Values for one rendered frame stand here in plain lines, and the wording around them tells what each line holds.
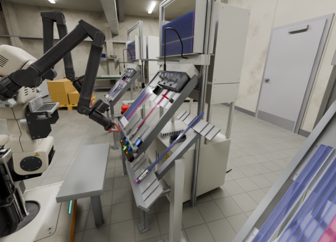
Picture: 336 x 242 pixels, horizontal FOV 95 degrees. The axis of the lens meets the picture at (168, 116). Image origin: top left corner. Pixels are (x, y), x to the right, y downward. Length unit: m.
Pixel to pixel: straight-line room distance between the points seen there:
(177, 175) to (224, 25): 1.09
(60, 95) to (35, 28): 5.39
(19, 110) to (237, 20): 1.54
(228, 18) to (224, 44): 0.17
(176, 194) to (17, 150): 0.95
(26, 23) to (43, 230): 9.68
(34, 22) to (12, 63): 9.25
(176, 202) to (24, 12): 10.23
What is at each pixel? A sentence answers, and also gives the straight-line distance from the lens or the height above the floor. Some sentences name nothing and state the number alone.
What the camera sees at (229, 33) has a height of 1.54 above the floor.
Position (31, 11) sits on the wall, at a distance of 10.44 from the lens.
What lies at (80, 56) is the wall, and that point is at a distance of 9.69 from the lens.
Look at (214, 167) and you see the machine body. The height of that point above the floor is 0.34.
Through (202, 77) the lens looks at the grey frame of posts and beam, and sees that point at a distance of 1.18.
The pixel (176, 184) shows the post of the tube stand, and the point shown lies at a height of 0.66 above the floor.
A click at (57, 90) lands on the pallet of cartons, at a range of 5.45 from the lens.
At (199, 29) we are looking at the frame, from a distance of 1.19.
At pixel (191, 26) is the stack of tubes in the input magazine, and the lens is 1.24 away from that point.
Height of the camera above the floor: 1.30
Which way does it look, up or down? 18 degrees down
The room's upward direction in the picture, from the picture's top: 1 degrees clockwise
